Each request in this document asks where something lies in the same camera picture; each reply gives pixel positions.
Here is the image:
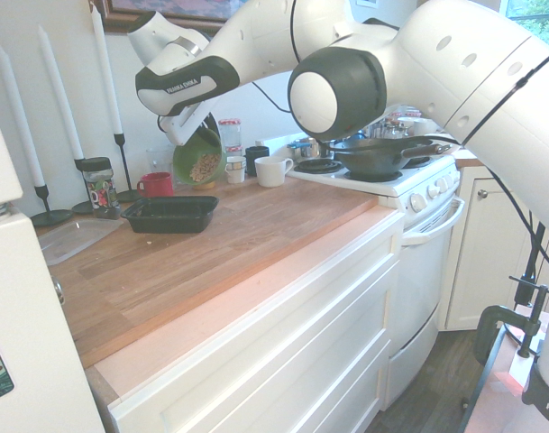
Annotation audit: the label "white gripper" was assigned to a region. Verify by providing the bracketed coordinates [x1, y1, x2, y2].
[157, 98, 216, 147]

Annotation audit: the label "green ceramic bowl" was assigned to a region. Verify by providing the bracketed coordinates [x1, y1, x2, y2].
[171, 127, 224, 185]

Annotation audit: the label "ring cereal pieces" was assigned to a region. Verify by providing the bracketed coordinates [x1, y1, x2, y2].
[188, 152, 222, 183]

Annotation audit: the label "black plastic tray box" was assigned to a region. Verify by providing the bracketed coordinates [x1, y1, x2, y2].
[119, 194, 221, 235]

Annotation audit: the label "glass jar red-white lid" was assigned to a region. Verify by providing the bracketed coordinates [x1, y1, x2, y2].
[217, 117, 243, 158]

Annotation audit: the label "white patterned cup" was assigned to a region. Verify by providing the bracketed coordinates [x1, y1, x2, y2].
[224, 155, 249, 185]

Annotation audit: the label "clear drinking glass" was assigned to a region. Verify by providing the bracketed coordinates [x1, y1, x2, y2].
[145, 145, 177, 176]

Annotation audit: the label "black mug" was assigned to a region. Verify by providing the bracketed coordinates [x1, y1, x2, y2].
[244, 144, 271, 178]

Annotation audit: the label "red mug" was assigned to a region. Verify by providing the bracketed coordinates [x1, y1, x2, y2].
[135, 171, 175, 199]

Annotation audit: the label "large plain white cup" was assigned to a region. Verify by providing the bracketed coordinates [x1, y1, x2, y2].
[253, 155, 295, 189]

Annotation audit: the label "black tall candle holder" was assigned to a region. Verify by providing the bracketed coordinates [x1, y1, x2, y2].
[113, 132, 143, 204]

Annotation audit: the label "tall white taper candle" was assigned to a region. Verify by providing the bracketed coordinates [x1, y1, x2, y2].
[89, 1, 124, 135]

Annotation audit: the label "black coil burner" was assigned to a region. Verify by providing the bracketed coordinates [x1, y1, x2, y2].
[293, 158, 346, 175]

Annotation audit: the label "black-lidded spice jar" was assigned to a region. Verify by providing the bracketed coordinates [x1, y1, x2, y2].
[81, 156, 123, 221]

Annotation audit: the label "medium white taper candle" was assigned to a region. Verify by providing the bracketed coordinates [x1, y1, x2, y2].
[36, 23, 86, 161]

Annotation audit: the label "black wok pan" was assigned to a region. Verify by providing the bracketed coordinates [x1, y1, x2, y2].
[317, 135, 453, 179]

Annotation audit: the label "clear plastic lid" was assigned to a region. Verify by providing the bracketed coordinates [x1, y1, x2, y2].
[36, 216, 125, 267]

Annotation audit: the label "short white taper candle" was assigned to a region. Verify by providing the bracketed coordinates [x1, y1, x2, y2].
[0, 44, 47, 189]

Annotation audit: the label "black short candle holder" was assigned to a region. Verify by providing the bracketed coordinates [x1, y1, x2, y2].
[29, 183, 74, 228]

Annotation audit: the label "round metal fridge lock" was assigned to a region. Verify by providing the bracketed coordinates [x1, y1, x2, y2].
[51, 275, 67, 307]

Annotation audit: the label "white drawer cabinet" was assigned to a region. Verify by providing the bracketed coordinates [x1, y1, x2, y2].
[105, 210, 407, 433]

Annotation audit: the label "white kitchen stove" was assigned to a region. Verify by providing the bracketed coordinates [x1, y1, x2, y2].
[286, 143, 467, 412]

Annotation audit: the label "white side cabinet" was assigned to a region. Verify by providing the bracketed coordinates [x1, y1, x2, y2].
[444, 165, 548, 333]

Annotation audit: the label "window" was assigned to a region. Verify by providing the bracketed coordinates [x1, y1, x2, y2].
[503, 0, 549, 51]

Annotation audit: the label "green C-clamp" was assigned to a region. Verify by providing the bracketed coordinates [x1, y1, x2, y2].
[473, 273, 549, 367]

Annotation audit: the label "robot mounting board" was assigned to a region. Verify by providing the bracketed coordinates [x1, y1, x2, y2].
[457, 302, 549, 433]

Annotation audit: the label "framed wall picture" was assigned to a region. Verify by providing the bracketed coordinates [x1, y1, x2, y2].
[104, 0, 240, 35]

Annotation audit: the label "black camera cable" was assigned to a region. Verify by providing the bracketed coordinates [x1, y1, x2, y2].
[251, 0, 549, 308]

